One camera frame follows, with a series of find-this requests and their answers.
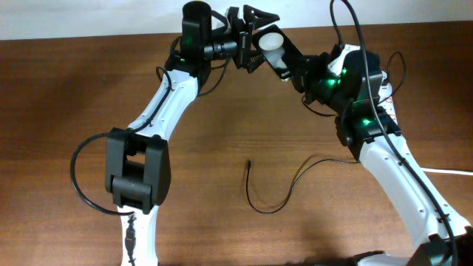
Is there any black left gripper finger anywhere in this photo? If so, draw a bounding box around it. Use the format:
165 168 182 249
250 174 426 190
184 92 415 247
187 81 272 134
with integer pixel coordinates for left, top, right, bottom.
251 10 280 30
246 50 265 73

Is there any black smartphone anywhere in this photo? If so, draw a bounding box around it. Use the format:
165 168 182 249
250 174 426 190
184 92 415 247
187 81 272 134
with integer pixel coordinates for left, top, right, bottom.
252 25 304 81

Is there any thin black charging cable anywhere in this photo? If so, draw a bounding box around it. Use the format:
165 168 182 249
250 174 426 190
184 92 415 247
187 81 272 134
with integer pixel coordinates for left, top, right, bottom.
245 51 406 215

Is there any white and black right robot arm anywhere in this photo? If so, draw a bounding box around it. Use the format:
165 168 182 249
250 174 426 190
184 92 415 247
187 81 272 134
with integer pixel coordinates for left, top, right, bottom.
293 46 472 265

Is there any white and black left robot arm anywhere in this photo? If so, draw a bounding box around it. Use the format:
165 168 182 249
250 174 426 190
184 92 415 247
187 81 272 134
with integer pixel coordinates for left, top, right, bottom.
105 1 279 265

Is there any white power strip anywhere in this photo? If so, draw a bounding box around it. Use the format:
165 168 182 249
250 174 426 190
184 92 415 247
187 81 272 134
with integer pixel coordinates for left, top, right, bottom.
378 71 398 123

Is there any black right camera cable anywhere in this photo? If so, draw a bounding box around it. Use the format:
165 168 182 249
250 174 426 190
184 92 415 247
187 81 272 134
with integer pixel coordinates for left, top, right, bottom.
329 0 459 266

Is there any black camera cable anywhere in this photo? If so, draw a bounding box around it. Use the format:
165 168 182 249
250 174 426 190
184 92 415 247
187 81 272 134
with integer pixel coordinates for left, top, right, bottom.
329 0 459 266
69 9 232 266

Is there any white power strip cord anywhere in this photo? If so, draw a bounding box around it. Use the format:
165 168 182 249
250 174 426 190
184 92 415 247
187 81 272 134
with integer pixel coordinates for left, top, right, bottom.
421 166 473 177

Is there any black left camera cable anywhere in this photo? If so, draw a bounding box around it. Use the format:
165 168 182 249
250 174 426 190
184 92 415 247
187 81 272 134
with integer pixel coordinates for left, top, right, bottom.
69 9 232 266

